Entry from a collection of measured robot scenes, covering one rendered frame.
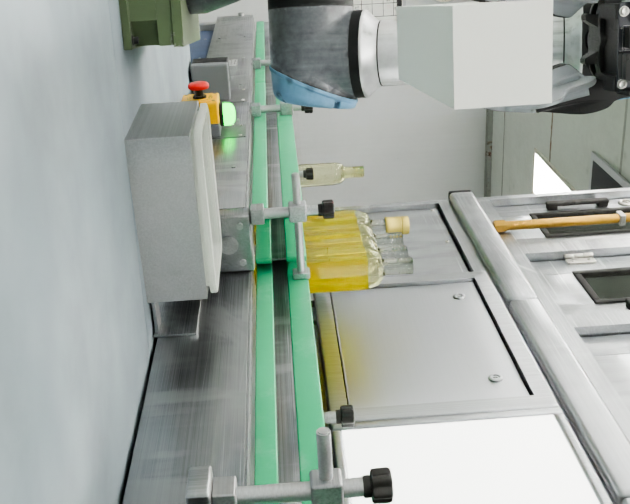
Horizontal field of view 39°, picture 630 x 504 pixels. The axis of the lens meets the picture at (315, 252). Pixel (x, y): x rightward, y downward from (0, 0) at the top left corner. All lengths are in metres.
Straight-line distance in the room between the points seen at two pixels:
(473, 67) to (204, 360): 0.68
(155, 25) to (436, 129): 6.56
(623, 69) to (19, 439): 0.47
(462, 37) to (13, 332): 0.35
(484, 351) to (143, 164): 0.68
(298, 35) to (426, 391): 0.57
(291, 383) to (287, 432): 0.10
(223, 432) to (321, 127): 6.59
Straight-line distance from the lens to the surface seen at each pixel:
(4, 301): 0.61
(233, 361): 1.13
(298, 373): 1.13
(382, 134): 7.59
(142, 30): 1.17
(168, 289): 1.16
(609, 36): 0.68
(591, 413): 1.38
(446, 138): 7.69
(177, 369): 1.13
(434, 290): 1.69
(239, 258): 1.35
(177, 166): 1.10
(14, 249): 0.64
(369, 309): 1.63
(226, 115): 1.71
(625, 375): 1.56
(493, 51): 0.56
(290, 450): 1.00
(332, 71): 1.18
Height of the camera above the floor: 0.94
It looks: 2 degrees up
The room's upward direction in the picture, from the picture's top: 86 degrees clockwise
